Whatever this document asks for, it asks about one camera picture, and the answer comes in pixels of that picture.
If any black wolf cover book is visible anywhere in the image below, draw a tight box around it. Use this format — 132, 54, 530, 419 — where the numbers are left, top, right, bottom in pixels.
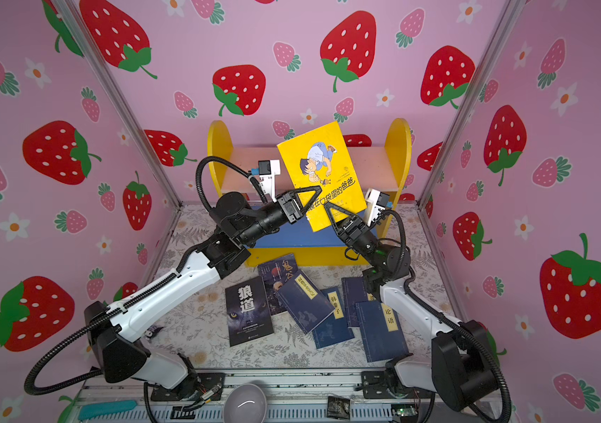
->
225, 277, 273, 347

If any yellow pink blue bookshelf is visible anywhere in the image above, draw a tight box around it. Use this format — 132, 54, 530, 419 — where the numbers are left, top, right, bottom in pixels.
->
207, 118, 413, 267

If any navy book yellow label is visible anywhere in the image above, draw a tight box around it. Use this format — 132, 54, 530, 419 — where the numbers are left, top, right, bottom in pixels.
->
277, 271, 334, 334

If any blue book right yellow label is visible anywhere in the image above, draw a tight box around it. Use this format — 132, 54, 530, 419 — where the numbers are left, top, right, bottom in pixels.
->
355, 301, 409, 363

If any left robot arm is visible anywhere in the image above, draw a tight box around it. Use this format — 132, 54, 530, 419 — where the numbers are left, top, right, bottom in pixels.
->
24, 156, 322, 399

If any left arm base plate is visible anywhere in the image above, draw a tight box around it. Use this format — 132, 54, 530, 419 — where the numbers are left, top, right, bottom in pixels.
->
150, 372, 226, 403

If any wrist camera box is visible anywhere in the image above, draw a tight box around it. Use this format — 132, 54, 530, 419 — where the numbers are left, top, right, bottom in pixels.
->
251, 160, 281, 201
364, 189, 392, 227

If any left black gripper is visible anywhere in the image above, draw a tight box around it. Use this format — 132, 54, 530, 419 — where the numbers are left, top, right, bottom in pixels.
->
235, 187, 315, 252

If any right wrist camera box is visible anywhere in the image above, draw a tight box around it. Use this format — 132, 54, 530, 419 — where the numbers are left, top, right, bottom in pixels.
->
364, 189, 392, 227

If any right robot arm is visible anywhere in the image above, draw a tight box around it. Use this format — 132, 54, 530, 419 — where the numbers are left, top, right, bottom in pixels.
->
323, 202, 512, 422

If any yellow cartoon cover book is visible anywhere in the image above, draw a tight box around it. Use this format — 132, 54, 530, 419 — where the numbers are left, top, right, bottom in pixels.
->
277, 123, 367, 232

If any dark portrait cover book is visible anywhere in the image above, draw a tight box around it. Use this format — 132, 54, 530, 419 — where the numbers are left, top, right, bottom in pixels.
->
258, 254, 298, 315

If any green circuit board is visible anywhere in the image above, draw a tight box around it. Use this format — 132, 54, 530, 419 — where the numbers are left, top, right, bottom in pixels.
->
390, 405, 419, 423

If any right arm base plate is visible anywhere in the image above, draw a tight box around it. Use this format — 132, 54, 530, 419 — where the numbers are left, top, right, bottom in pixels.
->
360, 370, 432, 400

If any grey round bowl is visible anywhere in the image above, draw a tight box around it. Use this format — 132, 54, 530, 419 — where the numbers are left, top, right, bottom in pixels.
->
222, 384, 268, 423

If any small black circuit board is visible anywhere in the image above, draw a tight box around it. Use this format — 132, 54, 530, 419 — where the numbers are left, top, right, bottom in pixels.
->
326, 396, 351, 421

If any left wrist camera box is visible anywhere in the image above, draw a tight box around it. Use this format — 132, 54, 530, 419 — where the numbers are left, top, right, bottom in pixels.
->
251, 160, 281, 201

